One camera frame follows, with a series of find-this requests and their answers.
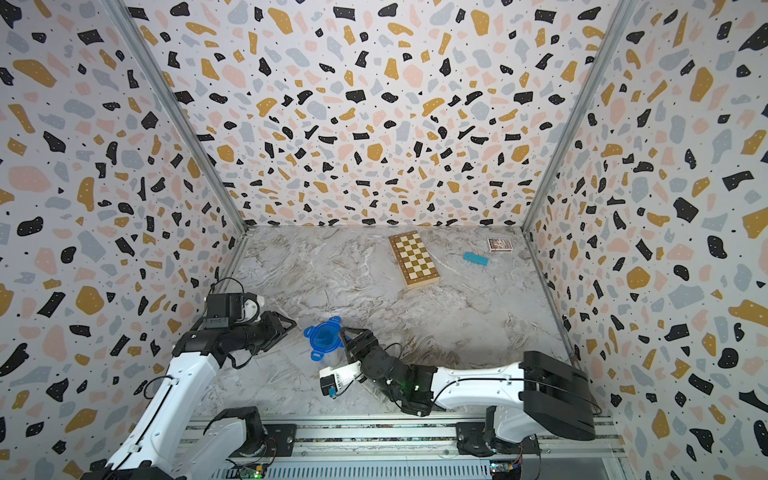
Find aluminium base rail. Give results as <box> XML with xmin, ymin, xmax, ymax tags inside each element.
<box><xmin>212</xmin><ymin>412</ymin><xmax>634</xmax><ymax>479</ymax></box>

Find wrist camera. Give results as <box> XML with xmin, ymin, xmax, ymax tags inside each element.
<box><xmin>201</xmin><ymin>292</ymin><xmax>264</xmax><ymax>329</ymax></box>
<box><xmin>319</xmin><ymin>361</ymin><xmax>361</xmax><ymax>398</ymax></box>

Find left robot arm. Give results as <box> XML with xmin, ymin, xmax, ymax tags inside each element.
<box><xmin>83</xmin><ymin>311</ymin><xmax>297</xmax><ymax>479</ymax></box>

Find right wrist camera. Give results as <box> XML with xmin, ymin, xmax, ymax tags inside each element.
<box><xmin>319</xmin><ymin>361</ymin><xmax>361</xmax><ymax>398</ymax></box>

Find playing card box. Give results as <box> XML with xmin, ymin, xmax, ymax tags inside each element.
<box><xmin>488</xmin><ymin>238</ymin><xmax>514</xmax><ymax>253</ymax></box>

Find teal rectangular block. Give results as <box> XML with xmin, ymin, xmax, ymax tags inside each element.
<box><xmin>463</xmin><ymin>252</ymin><xmax>489</xmax><ymax>266</ymax></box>

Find blue container lid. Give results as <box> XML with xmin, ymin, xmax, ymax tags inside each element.
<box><xmin>303</xmin><ymin>316</ymin><xmax>344</xmax><ymax>366</ymax></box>

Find wooden chessboard box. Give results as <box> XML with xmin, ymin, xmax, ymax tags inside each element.
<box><xmin>388</xmin><ymin>231</ymin><xmax>441</xmax><ymax>289</ymax></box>

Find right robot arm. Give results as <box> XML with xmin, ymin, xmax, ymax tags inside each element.
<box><xmin>340</xmin><ymin>327</ymin><xmax>597</xmax><ymax>452</ymax></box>

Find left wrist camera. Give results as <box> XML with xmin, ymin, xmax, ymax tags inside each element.
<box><xmin>201</xmin><ymin>292</ymin><xmax>264</xmax><ymax>329</ymax></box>

